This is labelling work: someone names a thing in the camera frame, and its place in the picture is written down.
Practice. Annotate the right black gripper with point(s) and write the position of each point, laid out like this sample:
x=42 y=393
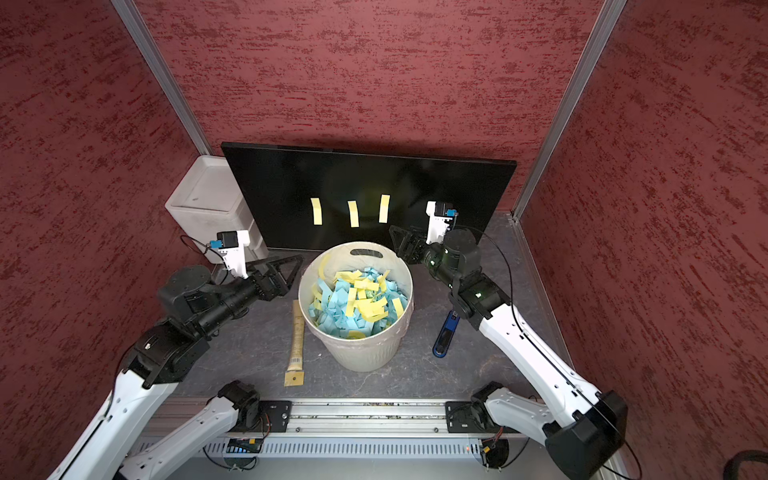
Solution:
x=413 y=234

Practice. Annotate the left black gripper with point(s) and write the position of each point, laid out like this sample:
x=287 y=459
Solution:
x=271 y=291

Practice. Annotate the yellow sticky note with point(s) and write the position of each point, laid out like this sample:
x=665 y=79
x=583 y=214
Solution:
x=353 y=214
x=317 y=214
x=384 y=208

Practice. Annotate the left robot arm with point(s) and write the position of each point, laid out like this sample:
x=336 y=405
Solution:
x=151 y=370

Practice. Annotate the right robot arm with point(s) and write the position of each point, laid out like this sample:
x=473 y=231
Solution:
x=581 y=427

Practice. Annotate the black flat monitor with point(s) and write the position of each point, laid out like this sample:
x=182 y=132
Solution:
x=277 y=183

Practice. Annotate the pile of discarded notes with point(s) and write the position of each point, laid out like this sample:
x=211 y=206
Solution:
x=356 y=304

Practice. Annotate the white plastic drawer unit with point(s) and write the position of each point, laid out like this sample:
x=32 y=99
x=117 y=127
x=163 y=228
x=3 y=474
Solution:
x=208 y=200

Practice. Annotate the beige plastic waste bin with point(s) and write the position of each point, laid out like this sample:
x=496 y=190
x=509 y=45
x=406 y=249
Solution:
x=363 y=355

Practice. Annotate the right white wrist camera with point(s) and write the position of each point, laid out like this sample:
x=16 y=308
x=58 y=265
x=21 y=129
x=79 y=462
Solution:
x=442 y=218

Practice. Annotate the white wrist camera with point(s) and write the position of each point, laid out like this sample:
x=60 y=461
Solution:
x=231 y=246
x=442 y=218

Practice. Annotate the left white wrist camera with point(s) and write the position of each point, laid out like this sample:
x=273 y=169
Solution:
x=231 y=246

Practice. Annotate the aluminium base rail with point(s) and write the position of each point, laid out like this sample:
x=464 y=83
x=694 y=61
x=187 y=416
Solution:
x=349 y=417

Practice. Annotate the right aluminium corner post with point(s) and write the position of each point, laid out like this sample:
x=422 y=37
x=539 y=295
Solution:
x=605 y=23

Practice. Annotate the aluminium corner post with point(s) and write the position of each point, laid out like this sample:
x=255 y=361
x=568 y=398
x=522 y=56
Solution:
x=605 y=23
x=138 y=30

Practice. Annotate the left aluminium corner post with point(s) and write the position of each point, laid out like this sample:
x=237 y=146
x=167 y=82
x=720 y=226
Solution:
x=138 y=30

